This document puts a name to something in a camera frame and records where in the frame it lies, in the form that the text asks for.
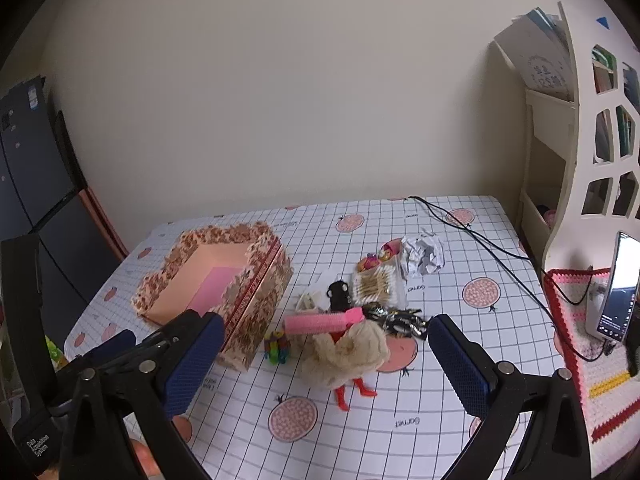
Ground white papers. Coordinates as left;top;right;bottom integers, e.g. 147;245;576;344
494;7;576;102

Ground row of books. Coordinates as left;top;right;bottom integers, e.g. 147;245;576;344
592;45;640;161

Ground shiny silver black wrapper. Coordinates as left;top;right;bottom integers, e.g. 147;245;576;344
362;304;428;341

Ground small white clip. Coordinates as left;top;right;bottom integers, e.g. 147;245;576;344
296;291;325;313

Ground salmon pink panel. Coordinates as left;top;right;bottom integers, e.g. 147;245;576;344
80;187;128;261

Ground white cutout shelf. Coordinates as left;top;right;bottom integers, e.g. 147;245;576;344
492;2;640;273

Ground crocheted striped mat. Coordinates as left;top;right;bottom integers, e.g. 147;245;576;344
544;267;640;446

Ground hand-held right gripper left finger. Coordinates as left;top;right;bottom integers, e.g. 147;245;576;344
59;309;226;480

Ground smartphone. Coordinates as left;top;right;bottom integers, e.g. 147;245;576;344
595;231;640;343

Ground colourful plastic clips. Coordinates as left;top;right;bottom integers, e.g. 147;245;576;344
263;331;291;365

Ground black cable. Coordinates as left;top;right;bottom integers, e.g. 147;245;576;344
406;195;608;308

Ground pink and orange toy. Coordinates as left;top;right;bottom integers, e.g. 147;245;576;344
357;240;405;273

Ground black hair clip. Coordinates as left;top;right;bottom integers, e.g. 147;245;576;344
327;280;353;313

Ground dark blue cabinet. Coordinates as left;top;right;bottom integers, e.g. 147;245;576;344
0;75;128;361

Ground small green item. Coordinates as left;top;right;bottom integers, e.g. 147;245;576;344
45;335;68;368

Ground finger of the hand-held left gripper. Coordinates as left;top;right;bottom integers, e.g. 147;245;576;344
55;329;137;386

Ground floral paper box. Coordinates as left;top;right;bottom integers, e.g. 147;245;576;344
131;221;295;373

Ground pink paper sheet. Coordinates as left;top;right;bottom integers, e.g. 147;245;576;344
187;266;240;313

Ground checked fruit print desktop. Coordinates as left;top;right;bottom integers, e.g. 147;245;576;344
64;195;596;480

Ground pink hair roller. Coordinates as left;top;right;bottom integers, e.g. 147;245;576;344
284;307;364;336

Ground white phone stand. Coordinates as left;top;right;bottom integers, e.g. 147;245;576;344
584;265;608;337

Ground cotton swab packet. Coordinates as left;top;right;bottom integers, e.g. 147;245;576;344
351;265;401;308

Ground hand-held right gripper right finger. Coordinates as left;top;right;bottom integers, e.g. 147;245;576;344
427;313;592;480

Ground white paper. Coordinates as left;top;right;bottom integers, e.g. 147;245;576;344
399;227;447;278

